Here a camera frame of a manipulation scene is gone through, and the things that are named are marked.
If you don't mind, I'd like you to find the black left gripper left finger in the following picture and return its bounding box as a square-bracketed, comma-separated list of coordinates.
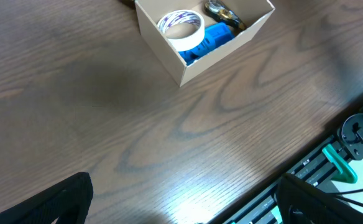
[0, 172, 93, 224]

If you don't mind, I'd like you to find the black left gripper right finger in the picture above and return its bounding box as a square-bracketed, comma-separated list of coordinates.
[275, 173, 363, 224]

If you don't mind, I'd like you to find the blue plastic case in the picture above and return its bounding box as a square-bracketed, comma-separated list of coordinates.
[179, 22, 234, 65]

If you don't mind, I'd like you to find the brown cardboard box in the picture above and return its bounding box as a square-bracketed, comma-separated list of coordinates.
[135, 0, 275, 86]

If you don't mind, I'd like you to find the yellow correction tape dispenser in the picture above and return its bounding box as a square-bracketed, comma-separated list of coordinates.
[204, 0, 246, 30]

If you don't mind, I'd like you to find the white masking tape roll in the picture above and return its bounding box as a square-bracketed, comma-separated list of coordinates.
[157, 9, 205, 52]

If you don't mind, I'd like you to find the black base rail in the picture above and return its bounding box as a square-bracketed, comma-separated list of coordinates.
[206, 96, 363, 224]

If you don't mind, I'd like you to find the right black cable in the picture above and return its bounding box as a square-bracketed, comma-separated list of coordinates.
[327, 185, 363, 214]

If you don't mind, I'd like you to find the green clamp handle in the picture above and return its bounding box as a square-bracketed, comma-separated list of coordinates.
[322, 144, 358, 184]

